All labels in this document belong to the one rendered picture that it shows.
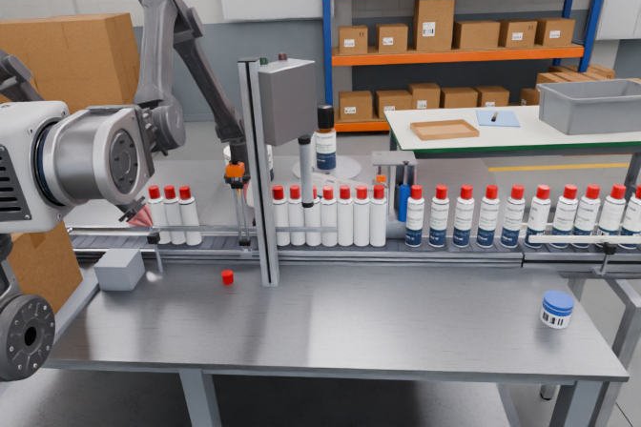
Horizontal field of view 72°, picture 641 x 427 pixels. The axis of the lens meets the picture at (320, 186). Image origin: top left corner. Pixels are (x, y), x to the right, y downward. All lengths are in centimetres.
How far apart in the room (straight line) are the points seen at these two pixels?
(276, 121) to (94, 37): 360
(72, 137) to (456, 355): 95
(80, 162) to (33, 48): 418
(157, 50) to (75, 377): 157
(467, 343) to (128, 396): 134
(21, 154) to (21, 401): 166
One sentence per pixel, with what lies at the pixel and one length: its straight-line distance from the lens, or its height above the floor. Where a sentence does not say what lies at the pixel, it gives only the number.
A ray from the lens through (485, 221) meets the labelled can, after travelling 145.
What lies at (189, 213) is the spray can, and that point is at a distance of 147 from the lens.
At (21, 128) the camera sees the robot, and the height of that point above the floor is 152.
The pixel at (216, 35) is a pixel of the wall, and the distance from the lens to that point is 575.
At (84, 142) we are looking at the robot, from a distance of 66.
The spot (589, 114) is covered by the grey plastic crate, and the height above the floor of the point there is 92.
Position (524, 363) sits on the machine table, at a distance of 123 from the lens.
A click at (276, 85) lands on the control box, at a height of 144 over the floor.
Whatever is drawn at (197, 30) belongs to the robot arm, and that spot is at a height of 157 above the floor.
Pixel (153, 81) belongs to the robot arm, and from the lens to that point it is 92.
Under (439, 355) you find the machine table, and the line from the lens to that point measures 119.
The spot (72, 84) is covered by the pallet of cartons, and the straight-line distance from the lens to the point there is 476.
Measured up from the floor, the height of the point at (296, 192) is 107.
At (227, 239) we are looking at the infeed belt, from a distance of 154.
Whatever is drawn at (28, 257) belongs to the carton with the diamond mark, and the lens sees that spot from 136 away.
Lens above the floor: 168
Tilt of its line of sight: 26 degrees down
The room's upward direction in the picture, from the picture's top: 2 degrees counter-clockwise
